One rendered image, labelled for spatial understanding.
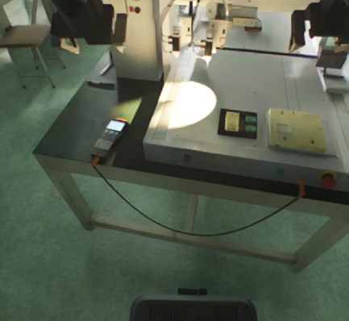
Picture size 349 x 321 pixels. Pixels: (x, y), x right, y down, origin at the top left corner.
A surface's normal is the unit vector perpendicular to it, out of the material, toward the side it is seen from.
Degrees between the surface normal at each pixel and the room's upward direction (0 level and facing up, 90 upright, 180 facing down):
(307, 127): 0
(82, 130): 0
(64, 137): 0
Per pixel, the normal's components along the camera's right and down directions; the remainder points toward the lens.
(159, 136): -0.02, -0.65
